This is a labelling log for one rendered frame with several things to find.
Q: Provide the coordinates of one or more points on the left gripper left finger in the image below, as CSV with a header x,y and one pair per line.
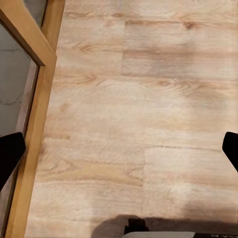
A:
x,y
12,148

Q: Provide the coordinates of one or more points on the door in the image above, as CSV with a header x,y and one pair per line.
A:
x,y
29,33

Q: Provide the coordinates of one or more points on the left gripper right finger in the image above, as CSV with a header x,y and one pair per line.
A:
x,y
230,148

